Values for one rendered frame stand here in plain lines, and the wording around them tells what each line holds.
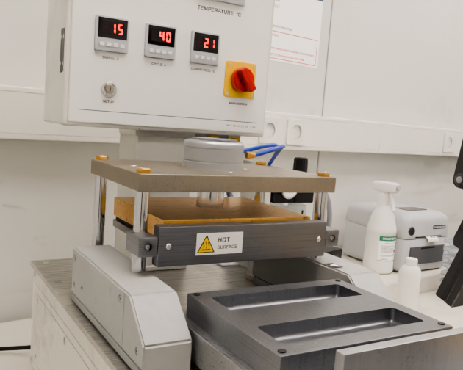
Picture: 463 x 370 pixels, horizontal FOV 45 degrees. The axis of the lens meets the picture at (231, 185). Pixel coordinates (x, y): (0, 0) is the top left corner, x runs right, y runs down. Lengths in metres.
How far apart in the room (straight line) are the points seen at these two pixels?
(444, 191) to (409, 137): 0.41
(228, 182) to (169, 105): 0.23
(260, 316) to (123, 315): 0.14
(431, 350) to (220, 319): 0.18
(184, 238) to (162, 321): 0.11
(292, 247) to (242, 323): 0.21
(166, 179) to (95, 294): 0.15
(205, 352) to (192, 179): 0.19
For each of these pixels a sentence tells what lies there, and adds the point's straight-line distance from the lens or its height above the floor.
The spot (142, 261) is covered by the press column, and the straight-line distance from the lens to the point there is 0.63.
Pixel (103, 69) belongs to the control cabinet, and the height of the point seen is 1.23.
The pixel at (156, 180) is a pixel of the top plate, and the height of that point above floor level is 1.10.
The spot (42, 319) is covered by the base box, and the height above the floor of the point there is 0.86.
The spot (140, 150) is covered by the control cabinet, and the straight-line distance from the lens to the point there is 0.86.
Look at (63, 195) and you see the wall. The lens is 1.22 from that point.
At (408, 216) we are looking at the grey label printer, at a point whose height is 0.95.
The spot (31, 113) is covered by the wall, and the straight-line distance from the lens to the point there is 1.13.
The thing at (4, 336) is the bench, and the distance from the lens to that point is 1.15.
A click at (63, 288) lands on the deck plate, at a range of 0.81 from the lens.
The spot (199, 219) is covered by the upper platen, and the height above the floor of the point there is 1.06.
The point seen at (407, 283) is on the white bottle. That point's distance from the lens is 1.34.
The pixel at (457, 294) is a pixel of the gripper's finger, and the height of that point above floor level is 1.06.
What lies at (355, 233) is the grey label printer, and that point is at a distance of 1.72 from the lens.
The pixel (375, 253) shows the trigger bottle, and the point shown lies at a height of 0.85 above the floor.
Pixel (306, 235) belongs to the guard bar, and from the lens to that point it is 0.71.
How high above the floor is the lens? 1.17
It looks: 6 degrees down
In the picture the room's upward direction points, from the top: 4 degrees clockwise
